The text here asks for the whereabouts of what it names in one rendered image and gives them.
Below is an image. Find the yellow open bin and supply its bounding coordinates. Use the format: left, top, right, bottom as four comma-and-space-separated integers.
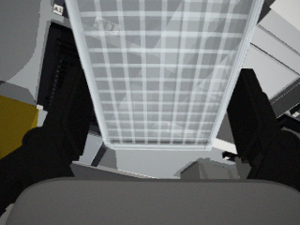
0, 96, 39, 159

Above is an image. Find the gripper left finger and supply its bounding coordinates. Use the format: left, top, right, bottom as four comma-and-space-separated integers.
0, 66, 94, 217

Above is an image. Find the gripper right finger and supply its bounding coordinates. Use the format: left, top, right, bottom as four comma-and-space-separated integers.
227, 68, 300, 191

